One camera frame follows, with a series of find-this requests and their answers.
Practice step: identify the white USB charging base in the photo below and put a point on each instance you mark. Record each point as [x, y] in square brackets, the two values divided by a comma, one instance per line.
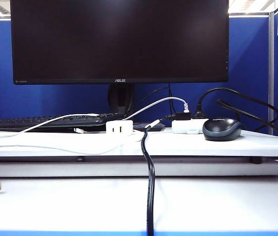
[127, 128]

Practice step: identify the white lower base board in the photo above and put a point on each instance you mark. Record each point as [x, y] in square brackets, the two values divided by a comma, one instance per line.
[202, 169]

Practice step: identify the black monitor stand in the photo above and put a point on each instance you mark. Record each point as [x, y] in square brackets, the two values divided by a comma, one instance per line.
[120, 98]

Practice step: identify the black plug adapter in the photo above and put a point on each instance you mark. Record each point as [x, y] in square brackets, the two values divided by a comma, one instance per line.
[181, 116]

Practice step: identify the white power strip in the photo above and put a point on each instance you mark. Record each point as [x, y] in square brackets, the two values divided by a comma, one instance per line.
[183, 126]

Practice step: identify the white raised desk board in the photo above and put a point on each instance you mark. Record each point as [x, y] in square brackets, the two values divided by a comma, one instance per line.
[202, 147]

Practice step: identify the black ASUS monitor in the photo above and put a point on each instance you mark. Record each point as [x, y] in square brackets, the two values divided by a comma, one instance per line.
[119, 41]

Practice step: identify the black grey computer mouse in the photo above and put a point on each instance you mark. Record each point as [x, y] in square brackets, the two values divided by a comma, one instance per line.
[222, 130]

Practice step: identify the black keyboard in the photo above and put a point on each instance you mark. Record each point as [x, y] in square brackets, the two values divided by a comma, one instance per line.
[42, 124]

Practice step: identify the black rubber board foot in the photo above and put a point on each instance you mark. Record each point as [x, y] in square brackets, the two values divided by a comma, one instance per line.
[255, 160]

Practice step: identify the grey metal partition post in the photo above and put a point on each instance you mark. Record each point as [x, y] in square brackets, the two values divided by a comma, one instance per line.
[271, 73]

